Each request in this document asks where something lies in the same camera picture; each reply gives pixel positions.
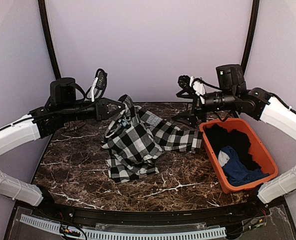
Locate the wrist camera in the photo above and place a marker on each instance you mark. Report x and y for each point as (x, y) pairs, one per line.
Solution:
(98, 86)
(192, 85)

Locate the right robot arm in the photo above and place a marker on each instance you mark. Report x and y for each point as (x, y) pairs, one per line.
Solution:
(233, 95)

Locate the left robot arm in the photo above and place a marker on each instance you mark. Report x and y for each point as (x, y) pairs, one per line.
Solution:
(67, 102)

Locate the right black frame post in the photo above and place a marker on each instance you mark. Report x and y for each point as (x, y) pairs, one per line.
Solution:
(250, 34)

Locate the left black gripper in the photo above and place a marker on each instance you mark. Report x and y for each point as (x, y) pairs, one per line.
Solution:
(101, 108)

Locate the black garment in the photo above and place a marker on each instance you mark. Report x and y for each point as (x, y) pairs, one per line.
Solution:
(219, 137)

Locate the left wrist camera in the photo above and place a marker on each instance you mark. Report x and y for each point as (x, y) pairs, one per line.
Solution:
(98, 86)

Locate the left black frame post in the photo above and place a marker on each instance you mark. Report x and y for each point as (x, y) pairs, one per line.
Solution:
(48, 38)

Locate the black frame post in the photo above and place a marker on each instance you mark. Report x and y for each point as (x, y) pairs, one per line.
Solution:
(48, 38)
(250, 34)

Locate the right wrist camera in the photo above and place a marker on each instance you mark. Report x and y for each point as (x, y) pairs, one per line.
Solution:
(192, 85)

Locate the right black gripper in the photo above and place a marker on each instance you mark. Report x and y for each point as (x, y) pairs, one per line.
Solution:
(196, 107)

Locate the white slotted cable duct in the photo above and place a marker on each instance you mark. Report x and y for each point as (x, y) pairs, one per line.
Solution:
(124, 234)

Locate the black front rail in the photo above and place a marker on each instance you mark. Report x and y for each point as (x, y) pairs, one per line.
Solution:
(82, 216)

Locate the blue garment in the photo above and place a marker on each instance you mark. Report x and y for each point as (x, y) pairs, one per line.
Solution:
(236, 173)

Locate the black white plaid shirt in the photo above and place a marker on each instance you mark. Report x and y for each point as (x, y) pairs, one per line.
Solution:
(137, 137)

